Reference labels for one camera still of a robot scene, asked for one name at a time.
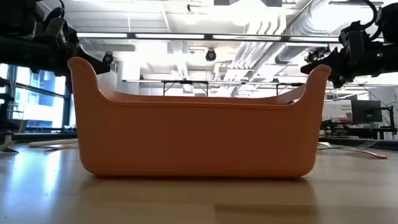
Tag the black overhead frame rail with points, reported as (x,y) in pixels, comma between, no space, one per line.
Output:
(208,36)

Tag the black ceiling camera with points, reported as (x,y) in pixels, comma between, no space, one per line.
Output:
(108,58)
(211,55)

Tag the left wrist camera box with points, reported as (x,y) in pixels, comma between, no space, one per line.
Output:
(56,31)

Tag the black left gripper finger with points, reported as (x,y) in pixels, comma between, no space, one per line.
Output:
(93,63)

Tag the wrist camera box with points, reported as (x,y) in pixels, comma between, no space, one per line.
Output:
(56,31)
(354,46)

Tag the black office desk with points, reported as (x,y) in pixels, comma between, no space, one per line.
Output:
(357,129)

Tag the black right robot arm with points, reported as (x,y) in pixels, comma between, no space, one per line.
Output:
(388,59)

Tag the black folding table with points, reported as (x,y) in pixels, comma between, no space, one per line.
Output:
(186,81)
(289,84)

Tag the black table edge rail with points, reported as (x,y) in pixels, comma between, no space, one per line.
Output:
(46,136)

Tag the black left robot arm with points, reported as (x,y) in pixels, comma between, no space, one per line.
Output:
(15,49)

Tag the orange plastic bin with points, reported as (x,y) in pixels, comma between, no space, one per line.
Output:
(199,140)

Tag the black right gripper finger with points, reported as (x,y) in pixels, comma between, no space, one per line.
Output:
(326,60)

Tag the black monitor stand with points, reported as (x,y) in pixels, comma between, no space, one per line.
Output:
(391,121)

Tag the black window frame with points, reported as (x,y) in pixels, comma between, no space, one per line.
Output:
(66,109)

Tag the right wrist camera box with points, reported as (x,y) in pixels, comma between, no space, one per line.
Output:
(354,46)

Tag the black computer monitor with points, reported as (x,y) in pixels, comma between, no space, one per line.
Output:
(367,111)

